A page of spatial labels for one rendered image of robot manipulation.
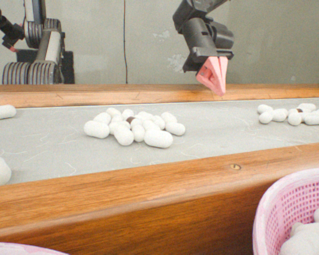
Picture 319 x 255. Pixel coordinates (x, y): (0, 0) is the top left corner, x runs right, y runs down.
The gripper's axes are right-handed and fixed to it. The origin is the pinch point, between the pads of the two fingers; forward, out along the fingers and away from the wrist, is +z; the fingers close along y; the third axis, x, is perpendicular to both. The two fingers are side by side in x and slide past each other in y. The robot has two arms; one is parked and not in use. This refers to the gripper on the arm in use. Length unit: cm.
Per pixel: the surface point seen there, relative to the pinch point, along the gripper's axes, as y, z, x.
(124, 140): -24.2, 13.0, -7.3
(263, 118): 2.0, 9.7, -4.8
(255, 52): 148, -121, 95
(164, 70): 73, -141, 144
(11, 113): -38.4, 1.7, 2.7
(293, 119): 7.1, 11.1, -6.3
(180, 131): -15.5, 11.7, -6.0
